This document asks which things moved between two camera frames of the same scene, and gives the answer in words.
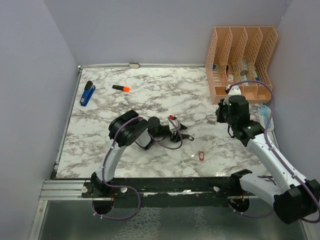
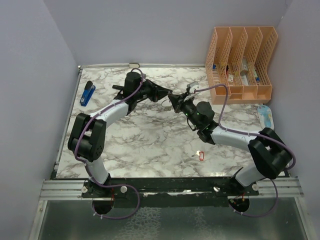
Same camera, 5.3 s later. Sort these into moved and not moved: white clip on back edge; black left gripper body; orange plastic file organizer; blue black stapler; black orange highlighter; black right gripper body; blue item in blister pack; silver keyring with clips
Moved: black right gripper body; black left gripper body; silver keyring with clips
Not moved: orange plastic file organizer; white clip on back edge; black orange highlighter; blue item in blister pack; blue black stapler
